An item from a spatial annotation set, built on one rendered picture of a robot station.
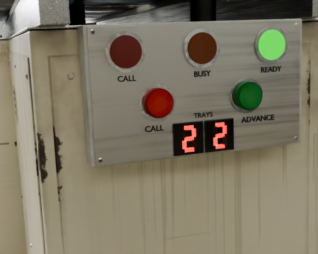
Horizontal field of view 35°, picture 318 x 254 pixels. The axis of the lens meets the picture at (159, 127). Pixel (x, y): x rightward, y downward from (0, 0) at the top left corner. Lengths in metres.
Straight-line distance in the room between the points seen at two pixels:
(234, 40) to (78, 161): 0.20
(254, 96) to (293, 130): 0.07
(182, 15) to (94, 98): 0.48
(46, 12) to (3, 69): 0.73
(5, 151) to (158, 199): 0.71
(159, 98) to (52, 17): 0.13
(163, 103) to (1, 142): 0.77
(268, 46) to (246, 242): 0.23
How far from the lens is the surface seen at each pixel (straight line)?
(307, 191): 0.65
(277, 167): 0.61
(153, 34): 0.50
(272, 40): 0.55
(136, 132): 0.50
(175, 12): 0.97
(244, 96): 0.53
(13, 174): 1.24
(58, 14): 0.48
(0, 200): 1.25
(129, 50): 0.49
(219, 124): 0.53
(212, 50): 0.52
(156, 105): 0.50
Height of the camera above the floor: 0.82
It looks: 10 degrees down
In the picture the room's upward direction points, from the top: 2 degrees counter-clockwise
